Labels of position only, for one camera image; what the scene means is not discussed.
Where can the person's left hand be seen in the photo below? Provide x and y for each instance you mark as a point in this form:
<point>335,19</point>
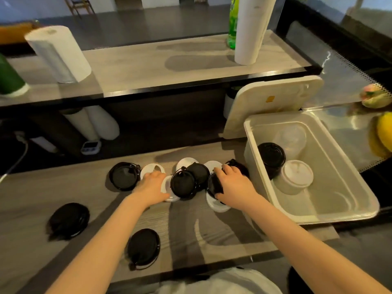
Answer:
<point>151,189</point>

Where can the person's right hand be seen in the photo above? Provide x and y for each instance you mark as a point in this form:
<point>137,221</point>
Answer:
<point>237,189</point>

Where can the black tethered plug cup lid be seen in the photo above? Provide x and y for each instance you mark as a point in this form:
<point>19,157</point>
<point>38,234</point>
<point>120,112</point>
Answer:
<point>212,185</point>
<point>183,183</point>

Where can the stack of black lids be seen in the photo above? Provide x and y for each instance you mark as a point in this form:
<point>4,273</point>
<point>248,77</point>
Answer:
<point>271,156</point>

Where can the stack of white lids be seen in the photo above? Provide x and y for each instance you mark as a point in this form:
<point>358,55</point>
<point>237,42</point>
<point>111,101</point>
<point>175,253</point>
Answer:
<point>294,176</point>

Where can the stack of clear dome lids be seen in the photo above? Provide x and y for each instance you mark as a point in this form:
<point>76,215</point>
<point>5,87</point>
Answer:
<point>291,137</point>

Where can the pile of black cup lids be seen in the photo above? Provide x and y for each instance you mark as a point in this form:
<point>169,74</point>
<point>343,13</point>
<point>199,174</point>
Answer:
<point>69,220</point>

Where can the white plastic storage bin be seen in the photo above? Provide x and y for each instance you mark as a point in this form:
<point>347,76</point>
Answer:
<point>330,192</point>

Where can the person's left forearm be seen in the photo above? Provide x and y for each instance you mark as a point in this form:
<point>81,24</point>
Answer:
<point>98,254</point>

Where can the person's right forearm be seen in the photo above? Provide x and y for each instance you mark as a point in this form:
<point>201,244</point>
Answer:
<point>306,251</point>

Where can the white bin lid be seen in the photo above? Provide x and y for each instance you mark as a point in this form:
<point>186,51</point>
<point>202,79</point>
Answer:
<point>260,113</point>

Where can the person's white shirt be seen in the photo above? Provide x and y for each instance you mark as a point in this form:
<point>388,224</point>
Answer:
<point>220,284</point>

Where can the white paper cup sleeve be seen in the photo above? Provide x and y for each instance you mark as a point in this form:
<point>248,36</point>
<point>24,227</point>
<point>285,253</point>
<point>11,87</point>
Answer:
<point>81,123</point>

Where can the tall white paper cup stack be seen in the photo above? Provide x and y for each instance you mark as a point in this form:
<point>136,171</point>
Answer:
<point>252,30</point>

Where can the green paper cup stack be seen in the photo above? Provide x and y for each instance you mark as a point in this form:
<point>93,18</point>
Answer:
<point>9,79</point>

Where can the small white digital timer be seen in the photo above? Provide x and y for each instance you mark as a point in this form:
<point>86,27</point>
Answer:
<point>91,147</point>

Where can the white canister with black lid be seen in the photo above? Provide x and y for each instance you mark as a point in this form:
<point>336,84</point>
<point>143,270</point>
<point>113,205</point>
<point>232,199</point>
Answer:
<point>44,143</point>

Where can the yellow banana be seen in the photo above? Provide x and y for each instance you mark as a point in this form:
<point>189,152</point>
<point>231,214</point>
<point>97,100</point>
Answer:
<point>386,131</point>

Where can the white paper towel roll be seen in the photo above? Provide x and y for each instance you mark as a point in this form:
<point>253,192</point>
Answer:
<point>61,55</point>

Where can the green plastic bottle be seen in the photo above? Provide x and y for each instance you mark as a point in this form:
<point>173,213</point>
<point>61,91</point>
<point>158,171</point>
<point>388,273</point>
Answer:
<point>232,27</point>

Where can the pale peach fruit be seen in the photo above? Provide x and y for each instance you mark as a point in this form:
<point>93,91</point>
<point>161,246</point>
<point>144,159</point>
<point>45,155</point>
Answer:
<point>375,97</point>

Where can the black glass display case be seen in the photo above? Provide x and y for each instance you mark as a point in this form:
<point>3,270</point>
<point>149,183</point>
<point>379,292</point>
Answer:
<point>294,15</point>

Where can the wooden bar stool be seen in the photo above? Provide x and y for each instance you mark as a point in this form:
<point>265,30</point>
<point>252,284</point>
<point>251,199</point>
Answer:
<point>78,3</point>

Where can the yellow wooden chair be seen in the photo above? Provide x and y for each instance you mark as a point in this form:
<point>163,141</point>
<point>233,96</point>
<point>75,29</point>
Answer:
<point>15,32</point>

